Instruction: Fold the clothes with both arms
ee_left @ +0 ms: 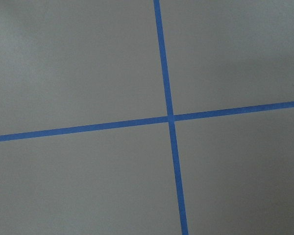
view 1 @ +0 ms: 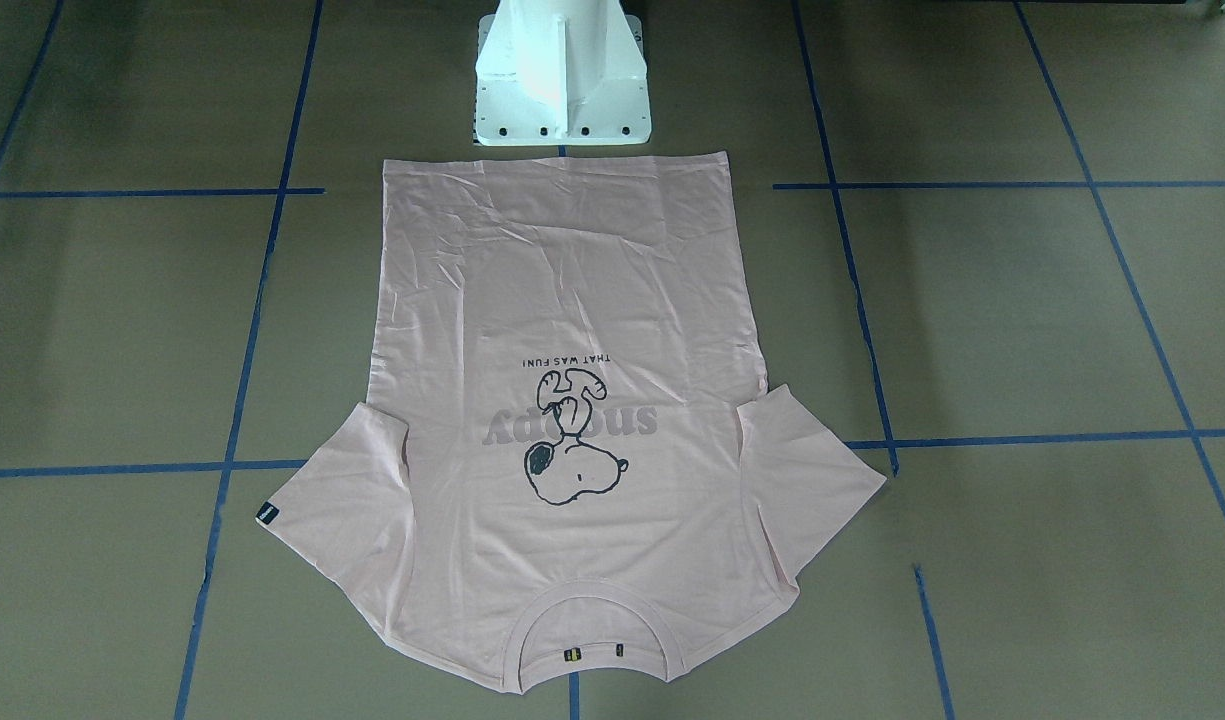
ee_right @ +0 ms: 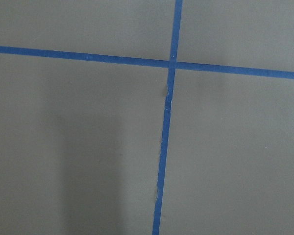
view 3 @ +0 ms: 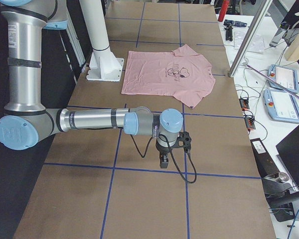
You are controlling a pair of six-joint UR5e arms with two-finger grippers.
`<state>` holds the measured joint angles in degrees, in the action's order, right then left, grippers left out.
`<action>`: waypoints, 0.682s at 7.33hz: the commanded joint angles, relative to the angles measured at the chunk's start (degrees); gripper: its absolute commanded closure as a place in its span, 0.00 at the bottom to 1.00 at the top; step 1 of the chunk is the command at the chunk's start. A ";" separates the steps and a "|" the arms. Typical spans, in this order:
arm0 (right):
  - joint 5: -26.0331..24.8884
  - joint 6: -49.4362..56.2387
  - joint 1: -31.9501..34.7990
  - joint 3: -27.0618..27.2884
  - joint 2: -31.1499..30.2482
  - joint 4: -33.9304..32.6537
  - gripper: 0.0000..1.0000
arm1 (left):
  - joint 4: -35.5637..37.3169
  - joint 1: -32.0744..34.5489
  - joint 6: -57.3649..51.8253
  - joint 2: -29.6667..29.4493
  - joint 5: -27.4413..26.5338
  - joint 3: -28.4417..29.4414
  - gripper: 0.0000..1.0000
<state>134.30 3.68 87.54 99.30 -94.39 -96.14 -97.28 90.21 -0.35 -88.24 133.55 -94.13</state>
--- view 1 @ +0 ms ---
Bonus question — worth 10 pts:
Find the pink Snoopy t-shirt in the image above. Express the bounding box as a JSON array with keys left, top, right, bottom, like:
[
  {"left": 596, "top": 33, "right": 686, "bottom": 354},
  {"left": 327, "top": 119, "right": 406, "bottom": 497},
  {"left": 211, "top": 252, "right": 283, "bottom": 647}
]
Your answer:
[{"left": 256, "top": 152, "right": 884, "bottom": 694}]

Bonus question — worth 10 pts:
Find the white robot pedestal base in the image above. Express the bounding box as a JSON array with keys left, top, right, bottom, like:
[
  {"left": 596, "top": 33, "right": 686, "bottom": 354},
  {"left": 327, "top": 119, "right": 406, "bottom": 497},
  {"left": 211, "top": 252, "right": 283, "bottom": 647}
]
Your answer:
[{"left": 472, "top": 1, "right": 653, "bottom": 147}]

